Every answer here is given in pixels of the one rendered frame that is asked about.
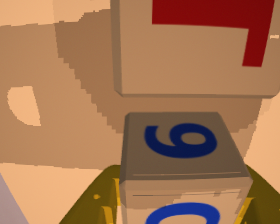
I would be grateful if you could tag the tan flat mat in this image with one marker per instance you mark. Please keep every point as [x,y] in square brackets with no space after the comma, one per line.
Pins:
[62,122]

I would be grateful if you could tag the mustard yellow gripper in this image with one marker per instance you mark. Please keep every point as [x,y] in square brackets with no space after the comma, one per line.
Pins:
[98,203]

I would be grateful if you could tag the wooden letter block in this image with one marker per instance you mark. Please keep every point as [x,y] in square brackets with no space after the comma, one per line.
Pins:
[180,168]
[196,48]

